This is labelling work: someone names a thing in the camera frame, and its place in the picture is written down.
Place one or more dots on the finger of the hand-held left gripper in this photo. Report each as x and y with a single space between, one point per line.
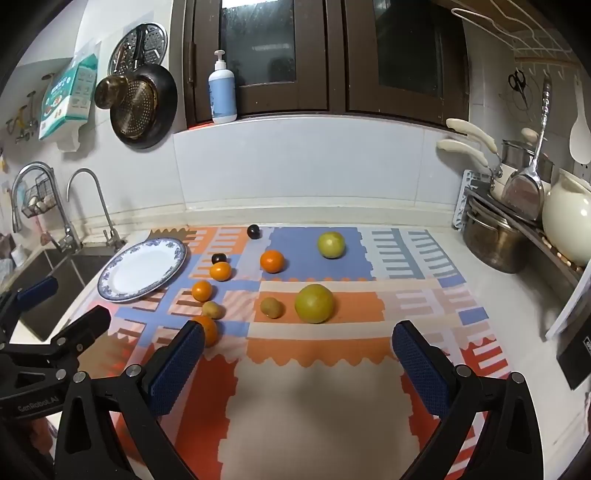
39 290
87 323

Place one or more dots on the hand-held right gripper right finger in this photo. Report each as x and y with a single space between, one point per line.
420 369

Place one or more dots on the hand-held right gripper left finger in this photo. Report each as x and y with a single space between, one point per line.
178 364

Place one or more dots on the orange tangerine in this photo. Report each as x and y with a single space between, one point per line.
272 261
220 271
211 330
202 290

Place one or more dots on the brown kiwi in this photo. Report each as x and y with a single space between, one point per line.
271 307
212 309

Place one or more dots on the white plate with blue rim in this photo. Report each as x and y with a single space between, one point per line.
138 272

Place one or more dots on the dark purple plum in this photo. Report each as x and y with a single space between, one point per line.
253 231
218 258

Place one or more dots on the large yellow-green pomelo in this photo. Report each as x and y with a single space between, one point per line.
314 303

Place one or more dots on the yellow-green apple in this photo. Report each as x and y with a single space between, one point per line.
331 244

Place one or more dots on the dark kitchen sink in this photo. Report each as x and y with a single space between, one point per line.
46 295

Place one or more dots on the patterned orange and blue mat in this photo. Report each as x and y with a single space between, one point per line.
323 383

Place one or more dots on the gooseneck steel faucet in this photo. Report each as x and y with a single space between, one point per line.
102 203

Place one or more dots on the spring neck steel faucet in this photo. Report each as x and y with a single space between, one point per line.
34 167

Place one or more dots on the large steel pot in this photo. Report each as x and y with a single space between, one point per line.
491 244

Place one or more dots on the black box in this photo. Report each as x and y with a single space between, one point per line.
577 360

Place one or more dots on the white paper stack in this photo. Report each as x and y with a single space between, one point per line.
570 309

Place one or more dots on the yellow bicycle ornament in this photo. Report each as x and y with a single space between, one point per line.
21 121

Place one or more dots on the white plastic rack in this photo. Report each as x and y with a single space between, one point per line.
466 198

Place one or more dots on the teal and white box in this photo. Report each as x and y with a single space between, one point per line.
69 97

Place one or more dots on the white enamel pan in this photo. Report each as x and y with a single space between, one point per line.
499 182

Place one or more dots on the brass strainer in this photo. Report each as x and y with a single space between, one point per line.
134 108

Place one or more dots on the black frying pan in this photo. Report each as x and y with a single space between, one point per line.
164 106

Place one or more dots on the small steel pot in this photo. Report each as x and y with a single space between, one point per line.
517 154

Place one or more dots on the metal steamer plate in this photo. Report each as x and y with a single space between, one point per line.
138 46

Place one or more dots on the blue pump soap bottle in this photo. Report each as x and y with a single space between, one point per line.
222 94

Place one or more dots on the white rice paddle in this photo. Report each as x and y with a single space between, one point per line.
579 138

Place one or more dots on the black scissors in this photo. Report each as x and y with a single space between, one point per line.
518 85

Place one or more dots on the dark wooden window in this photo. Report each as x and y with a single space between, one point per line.
258 46
406 46

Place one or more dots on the white clothes hanger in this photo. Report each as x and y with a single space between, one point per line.
508 21

